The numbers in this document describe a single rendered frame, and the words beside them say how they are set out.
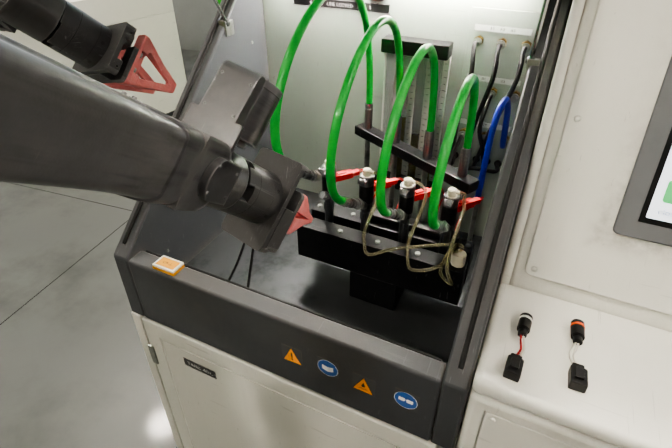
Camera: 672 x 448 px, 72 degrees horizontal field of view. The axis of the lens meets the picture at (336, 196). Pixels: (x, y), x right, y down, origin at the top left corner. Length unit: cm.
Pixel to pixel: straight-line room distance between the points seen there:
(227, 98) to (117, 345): 184
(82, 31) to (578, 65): 66
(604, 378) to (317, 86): 84
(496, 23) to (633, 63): 31
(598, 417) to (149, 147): 64
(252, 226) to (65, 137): 30
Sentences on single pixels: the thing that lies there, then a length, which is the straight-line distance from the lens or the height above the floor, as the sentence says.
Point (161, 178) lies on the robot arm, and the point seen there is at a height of 140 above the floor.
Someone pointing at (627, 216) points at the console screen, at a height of 114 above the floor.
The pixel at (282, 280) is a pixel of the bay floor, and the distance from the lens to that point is 105.
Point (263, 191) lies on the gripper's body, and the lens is 46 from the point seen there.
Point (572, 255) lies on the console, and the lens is 85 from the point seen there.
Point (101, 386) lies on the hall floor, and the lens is 208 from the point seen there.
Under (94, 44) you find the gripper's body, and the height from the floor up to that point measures 140.
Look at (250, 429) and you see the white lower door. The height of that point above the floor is 55.
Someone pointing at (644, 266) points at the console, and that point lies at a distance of 86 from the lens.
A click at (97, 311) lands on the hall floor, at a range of 236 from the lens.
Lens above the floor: 155
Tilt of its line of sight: 33 degrees down
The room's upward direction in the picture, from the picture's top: straight up
